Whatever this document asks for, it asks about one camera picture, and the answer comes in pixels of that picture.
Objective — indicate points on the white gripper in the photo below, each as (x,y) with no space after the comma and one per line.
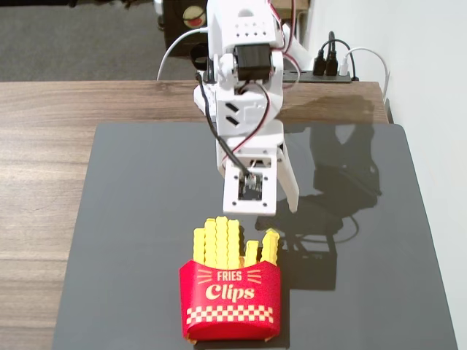
(289,182)

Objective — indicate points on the wide yellow crinkle fry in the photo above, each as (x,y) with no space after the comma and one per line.
(269,248)

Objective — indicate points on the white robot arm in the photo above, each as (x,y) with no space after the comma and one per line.
(251,22)

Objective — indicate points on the short yellow crinkle fry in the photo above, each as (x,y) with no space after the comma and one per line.
(251,253)
(199,246)

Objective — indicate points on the tall yellow crinkle fry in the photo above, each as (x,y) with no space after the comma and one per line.
(234,242)
(222,240)
(210,240)

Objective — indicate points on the black power strip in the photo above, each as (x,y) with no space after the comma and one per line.
(321,77)

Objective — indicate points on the red fries clips box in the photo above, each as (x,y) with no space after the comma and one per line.
(230,291)

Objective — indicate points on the dark grey mat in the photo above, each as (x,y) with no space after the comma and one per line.
(146,218)

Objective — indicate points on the dark box with round sticker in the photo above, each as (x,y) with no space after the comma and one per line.
(175,33)

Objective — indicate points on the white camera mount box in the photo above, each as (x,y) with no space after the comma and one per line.
(233,200)

